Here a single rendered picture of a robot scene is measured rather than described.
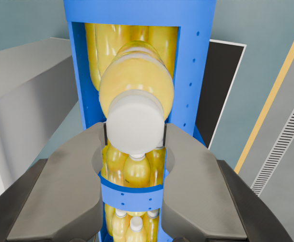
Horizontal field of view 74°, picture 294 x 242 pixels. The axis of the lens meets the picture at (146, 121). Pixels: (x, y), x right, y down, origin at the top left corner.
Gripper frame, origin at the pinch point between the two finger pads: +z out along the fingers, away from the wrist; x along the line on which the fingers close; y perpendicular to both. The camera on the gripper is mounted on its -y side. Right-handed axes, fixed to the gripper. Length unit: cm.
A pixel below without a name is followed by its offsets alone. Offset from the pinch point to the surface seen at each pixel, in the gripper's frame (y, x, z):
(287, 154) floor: 112, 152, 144
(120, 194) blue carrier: 29.3, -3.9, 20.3
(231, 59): 17, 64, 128
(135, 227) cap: 49, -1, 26
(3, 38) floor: 9, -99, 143
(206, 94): 43, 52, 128
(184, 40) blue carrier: -3.8, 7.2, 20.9
